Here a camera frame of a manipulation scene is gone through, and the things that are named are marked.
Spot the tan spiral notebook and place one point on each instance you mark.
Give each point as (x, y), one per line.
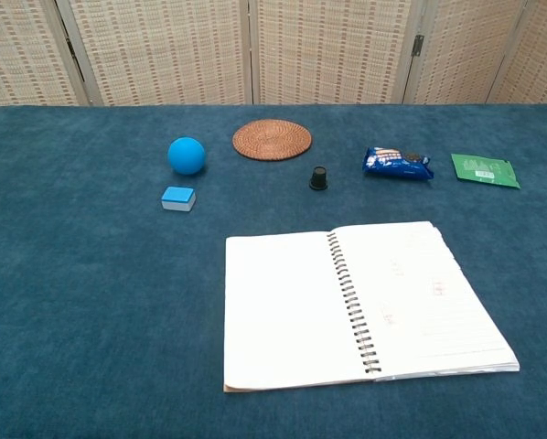
(346, 306)

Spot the small black cap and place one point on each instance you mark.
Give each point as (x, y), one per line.
(318, 178)

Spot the round woven rattan coaster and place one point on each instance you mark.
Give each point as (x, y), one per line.
(272, 139)

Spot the blue white eraser block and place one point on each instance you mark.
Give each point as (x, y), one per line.
(178, 199)

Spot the blue ball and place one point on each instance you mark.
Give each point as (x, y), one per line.
(186, 155)

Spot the blue cookie packet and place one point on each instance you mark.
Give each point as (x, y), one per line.
(394, 163)

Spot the woven folding screen panel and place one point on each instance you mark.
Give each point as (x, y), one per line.
(333, 50)
(22, 50)
(536, 59)
(465, 50)
(159, 50)

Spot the blue table cloth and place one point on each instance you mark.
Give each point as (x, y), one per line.
(95, 297)

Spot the green sachet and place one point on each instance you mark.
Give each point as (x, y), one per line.
(484, 170)

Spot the black screen hinge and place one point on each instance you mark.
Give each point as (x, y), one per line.
(418, 46)

